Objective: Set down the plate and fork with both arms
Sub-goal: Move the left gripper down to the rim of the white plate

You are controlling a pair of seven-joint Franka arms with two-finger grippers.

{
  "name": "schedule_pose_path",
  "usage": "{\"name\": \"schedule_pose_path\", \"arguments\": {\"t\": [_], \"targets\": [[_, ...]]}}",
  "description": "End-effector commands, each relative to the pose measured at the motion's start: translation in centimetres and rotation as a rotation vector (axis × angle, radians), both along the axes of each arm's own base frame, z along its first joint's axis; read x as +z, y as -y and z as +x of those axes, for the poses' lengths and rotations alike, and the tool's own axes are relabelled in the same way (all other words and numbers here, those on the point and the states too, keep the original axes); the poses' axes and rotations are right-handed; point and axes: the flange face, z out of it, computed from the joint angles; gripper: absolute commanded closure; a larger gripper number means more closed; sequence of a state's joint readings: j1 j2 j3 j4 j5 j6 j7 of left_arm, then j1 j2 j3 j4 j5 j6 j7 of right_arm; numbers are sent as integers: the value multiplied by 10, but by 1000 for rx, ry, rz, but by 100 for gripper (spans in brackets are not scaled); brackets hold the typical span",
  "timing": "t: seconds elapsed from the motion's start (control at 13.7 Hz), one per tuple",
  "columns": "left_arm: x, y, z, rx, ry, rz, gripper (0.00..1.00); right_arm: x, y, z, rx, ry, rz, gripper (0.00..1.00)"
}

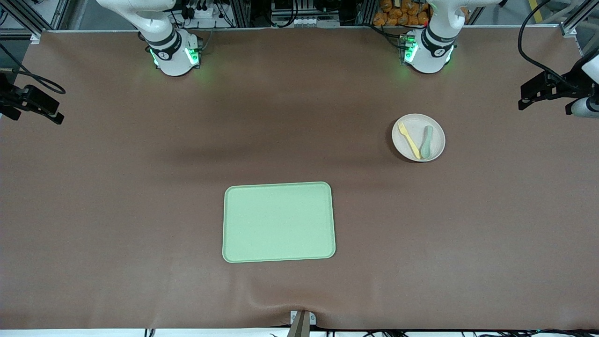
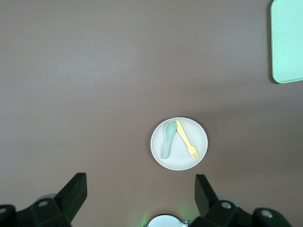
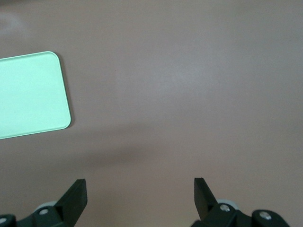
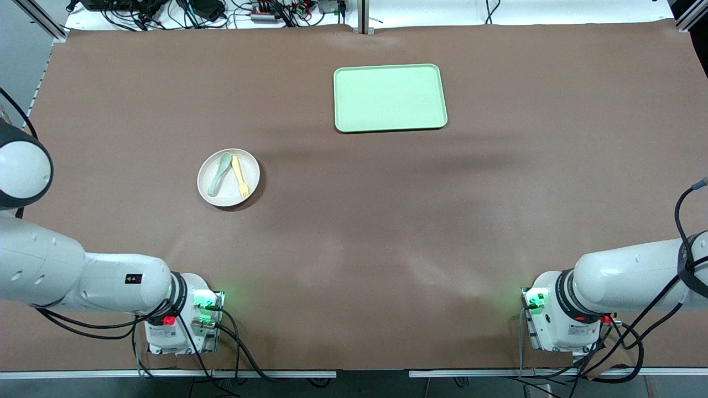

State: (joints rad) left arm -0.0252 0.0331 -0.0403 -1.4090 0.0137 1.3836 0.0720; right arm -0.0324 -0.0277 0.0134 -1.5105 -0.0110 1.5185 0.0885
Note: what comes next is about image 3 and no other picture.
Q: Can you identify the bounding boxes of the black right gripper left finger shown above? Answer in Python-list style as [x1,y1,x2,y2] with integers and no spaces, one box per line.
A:
[0,179,88,227]

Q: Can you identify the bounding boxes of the light green rectangular tray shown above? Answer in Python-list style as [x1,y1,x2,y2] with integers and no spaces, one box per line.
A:
[0,51,72,140]

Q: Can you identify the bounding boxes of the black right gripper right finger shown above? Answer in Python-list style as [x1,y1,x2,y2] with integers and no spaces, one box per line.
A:
[190,177,292,227]

